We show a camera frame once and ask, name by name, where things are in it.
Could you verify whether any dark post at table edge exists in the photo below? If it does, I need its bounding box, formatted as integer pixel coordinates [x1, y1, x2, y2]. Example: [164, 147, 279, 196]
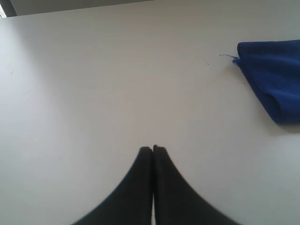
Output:
[0, 0, 17, 17]

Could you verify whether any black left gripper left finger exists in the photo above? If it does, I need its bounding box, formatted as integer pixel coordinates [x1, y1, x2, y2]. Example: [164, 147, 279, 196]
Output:
[75, 147, 153, 225]

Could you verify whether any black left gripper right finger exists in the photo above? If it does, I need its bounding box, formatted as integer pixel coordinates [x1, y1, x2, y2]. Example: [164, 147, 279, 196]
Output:
[152, 145, 237, 225]

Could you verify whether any blue microfiber towel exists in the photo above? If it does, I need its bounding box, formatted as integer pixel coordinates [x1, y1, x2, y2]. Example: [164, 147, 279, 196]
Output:
[232, 39, 300, 125]

